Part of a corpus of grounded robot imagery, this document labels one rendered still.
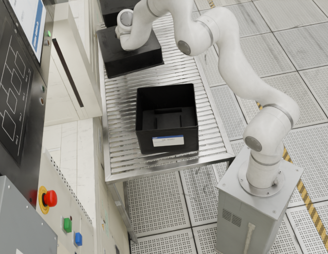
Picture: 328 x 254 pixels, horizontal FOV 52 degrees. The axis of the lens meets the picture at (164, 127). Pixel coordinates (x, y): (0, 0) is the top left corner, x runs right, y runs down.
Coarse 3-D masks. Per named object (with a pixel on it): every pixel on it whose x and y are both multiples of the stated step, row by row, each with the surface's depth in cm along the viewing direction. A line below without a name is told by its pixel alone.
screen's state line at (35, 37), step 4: (40, 0) 108; (40, 4) 108; (40, 8) 107; (36, 12) 101; (40, 12) 106; (36, 16) 101; (40, 16) 105; (36, 20) 100; (40, 20) 104; (36, 24) 99; (36, 28) 98; (36, 32) 97; (36, 36) 97; (32, 40) 92; (36, 40) 96; (32, 44) 92; (36, 44) 95; (36, 48) 95
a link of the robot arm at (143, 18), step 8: (144, 0) 120; (136, 8) 126; (144, 8) 120; (136, 16) 127; (144, 16) 123; (152, 16) 121; (136, 24) 129; (144, 24) 129; (136, 32) 131; (144, 32) 132; (120, 40) 143; (128, 40) 135; (136, 40) 134; (144, 40) 136; (128, 48) 140; (136, 48) 141
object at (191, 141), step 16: (144, 96) 167; (160, 96) 168; (176, 96) 168; (192, 96) 168; (144, 112) 174; (160, 112) 172; (176, 112) 172; (192, 112) 171; (144, 128) 168; (160, 128) 167; (176, 128) 144; (192, 128) 145; (144, 144) 153; (160, 144) 153; (176, 144) 153; (192, 144) 153
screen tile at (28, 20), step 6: (12, 0) 83; (18, 0) 87; (24, 0) 92; (18, 6) 86; (18, 12) 85; (30, 12) 95; (24, 18) 89; (30, 18) 94; (24, 24) 88; (30, 24) 93; (30, 30) 92
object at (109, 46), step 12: (108, 36) 172; (108, 48) 166; (120, 48) 165; (144, 48) 163; (156, 48) 162; (108, 60) 160; (120, 60) 161; (132, 60) 163; (144, 60) 165; (156, 60) 167; (108, 72) 164; (120, 72) 166; (132, 72) 167
